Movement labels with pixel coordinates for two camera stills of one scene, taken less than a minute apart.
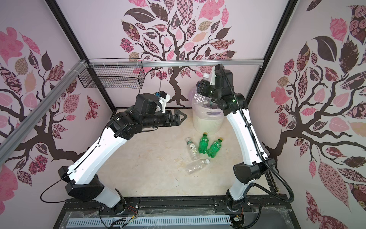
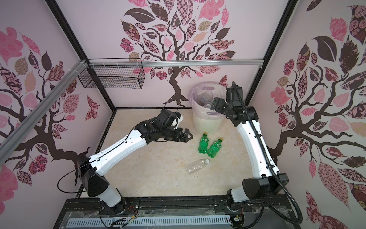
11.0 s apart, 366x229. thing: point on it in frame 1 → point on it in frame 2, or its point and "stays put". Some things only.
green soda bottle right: [215, 146] stays put
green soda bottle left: [203, 148] stays put
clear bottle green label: [193, 149] → [205, 99]
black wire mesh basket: [131, 76] stays put
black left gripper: [169, 121] → [179, 138]
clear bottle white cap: [197, 165] stays put
